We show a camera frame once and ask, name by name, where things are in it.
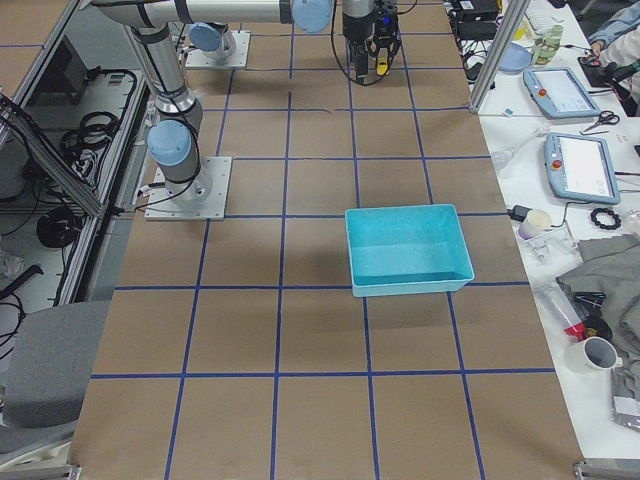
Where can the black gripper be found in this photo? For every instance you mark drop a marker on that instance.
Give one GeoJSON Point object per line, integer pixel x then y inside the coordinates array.
{"type": "Point", "coordinates": [356, 29]}

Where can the teach pendant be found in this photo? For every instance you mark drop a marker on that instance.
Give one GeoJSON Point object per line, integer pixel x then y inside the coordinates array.
{"type": "Point", "coordinates": [580, 168]}
{"type": "Point", "coordinates": [559, 94]}

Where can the far teach pendant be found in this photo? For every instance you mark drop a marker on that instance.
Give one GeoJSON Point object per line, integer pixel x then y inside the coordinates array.
{"type": "Point", "coordinates": [559, 94]}

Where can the near teach pendant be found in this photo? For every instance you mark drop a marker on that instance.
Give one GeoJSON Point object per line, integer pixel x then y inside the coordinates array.
{"type": "Point", "coordinates": [580, 168]}

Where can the green bottle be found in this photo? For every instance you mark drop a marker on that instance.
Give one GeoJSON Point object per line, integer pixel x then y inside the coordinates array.
{"type": "Point", "coordinates": [546, 46]}

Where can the aluminium frame post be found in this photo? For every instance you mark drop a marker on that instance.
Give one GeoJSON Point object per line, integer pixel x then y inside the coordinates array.
{"type": "Point", "coordinates": [512, 17]}

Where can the teal plastic bin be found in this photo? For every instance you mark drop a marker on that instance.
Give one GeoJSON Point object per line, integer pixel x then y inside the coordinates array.
{"type": "Point", "coordinates": [403, 250]}

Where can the grey cloth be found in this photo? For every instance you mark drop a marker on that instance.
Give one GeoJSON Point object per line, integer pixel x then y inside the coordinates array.
{"type": "Point", "coordinates": [611, 266]}

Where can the grey chair seat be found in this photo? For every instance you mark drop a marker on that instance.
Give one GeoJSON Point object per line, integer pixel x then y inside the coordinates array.
{"type": "Point", "coordinates": [51, 365]}

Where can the yellow toy beetle car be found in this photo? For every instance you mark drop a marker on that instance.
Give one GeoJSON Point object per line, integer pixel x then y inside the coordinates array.
{"type": "Point", "coordinates": [382, 66]}

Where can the white mug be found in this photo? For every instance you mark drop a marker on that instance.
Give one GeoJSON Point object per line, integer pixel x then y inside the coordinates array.
{"type": "Point", "coordinates": [591, 355]}

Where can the scissors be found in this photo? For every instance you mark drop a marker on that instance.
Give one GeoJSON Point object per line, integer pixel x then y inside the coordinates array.
{"type": "Point", "coordinates": [606, 117]}

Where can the blue plate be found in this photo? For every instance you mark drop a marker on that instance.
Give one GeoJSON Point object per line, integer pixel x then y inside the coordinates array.
{"type": "Point", "coordinates": [515, 59]}

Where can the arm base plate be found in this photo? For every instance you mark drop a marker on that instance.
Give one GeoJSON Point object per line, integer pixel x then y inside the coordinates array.
{"type": "Point", "coordinates": [210, 49]}
{"type": "Point", "coordinates": [205, 198]}

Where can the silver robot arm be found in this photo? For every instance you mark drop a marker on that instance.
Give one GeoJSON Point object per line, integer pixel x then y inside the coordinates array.
{"type": "Point", "coordinates": [173, 142]}
{"type": "Point", "coordinates": [310, 16]}

